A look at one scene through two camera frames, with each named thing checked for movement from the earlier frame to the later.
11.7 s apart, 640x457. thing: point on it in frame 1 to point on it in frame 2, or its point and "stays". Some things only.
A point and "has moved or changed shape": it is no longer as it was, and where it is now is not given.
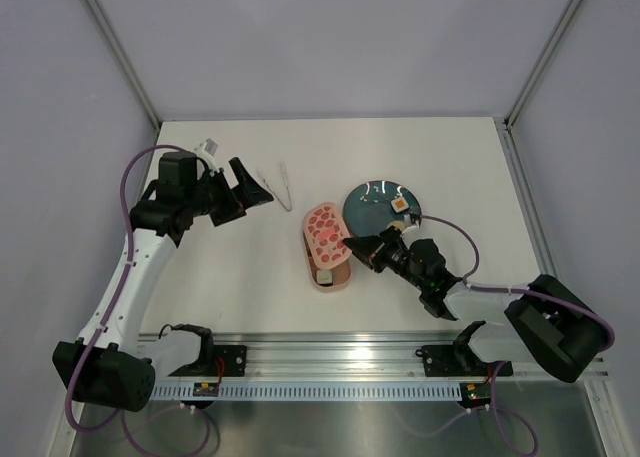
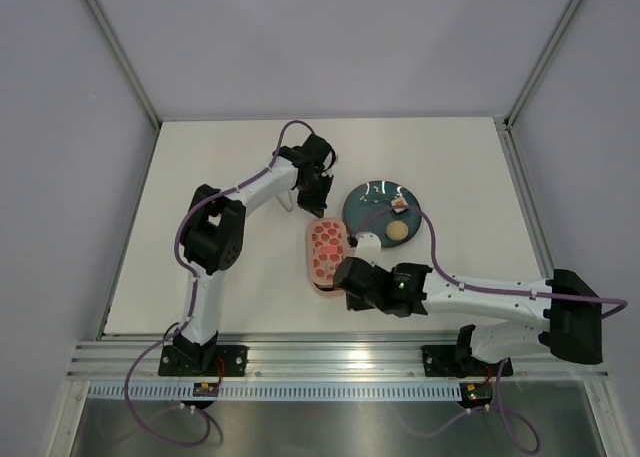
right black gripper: x=376 y=246 to x=354 y=302
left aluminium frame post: x=119 y=48 stays
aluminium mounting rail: x=340 y=354 stays
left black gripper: x=247 y=193 to x=317 y=205
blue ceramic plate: x=368 y=208 stays
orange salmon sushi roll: x=399 y=204 stays
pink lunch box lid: x=325 y=232 has moved or changed shape
